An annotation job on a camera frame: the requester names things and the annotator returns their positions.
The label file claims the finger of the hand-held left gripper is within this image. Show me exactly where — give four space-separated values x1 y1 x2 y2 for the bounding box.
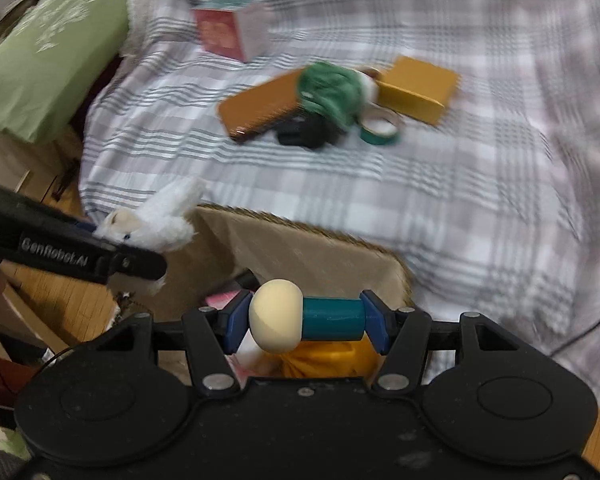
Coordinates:
70 216 127 247

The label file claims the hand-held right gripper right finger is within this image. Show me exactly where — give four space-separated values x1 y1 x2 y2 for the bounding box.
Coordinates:
360 289 522 392

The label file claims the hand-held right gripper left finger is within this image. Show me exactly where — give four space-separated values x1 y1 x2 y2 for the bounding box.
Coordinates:
107 289 254 392

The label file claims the pink soft item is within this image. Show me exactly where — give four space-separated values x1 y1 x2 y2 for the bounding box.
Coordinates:
204 289 267 380

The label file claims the cream and teal mushroom toy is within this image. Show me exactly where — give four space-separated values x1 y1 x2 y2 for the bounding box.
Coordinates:
248 279 367 354

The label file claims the orange drawstring pouch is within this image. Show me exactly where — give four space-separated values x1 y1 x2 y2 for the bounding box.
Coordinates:
280 339 382 380

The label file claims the white plush toy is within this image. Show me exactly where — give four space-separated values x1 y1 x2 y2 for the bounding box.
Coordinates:
94 176 209 297

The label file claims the woven basket with floral lining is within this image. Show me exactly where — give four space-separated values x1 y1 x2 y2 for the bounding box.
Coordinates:
157 203 417 386

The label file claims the grey plaid blanket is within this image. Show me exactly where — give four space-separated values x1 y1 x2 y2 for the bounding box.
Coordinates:
77 0 600 406

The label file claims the green pillow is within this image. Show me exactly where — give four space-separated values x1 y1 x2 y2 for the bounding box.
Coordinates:
0 0 142 144

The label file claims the green tape roll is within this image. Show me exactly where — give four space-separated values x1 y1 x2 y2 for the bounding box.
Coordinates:
357 107 404 147

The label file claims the black cylindrical object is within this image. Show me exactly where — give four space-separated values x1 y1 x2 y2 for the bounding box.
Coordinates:
275 112 352 152

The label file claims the orange leather wallet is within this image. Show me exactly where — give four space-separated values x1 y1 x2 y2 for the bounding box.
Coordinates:
217 67 312 146

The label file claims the yellow box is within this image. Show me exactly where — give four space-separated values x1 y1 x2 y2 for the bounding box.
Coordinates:
377 56 462 127

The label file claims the green velvet pouch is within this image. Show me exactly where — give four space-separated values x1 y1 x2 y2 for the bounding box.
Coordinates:
297 61 381 129

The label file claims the pink box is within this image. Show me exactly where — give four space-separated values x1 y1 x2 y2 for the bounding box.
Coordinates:
192 0 274 64

